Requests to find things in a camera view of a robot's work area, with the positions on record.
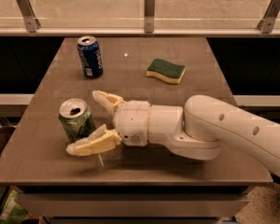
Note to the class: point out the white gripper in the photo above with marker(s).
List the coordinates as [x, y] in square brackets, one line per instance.
[132, 120]

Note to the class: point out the green soda can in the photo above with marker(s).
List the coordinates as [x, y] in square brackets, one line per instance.
[76, 118]

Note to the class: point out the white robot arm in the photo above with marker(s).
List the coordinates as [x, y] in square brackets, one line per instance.
[196, 130]

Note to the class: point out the blue Pepsi can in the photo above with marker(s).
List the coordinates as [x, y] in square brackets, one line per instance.
[90, 56]

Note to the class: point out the green and yellow sponge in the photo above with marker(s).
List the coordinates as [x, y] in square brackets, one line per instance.
[167, 72]

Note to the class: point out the glass railing panel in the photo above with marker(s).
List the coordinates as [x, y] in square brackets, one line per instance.
[169, 14]

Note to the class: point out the green bag under table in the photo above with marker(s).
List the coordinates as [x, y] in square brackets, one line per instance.
[12, 212]

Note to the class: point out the middle metal rail bracket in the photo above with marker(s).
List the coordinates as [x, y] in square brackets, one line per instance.
[149, 15]

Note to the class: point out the metal rail bracket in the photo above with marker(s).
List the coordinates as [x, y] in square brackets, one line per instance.
[31, 22]
[266, 24]
[149, 15]

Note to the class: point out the left metal rail bracket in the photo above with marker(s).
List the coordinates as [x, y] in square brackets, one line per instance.
[31, 22]

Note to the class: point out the right metal rail bracket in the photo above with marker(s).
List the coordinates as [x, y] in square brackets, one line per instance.
[266, 24]

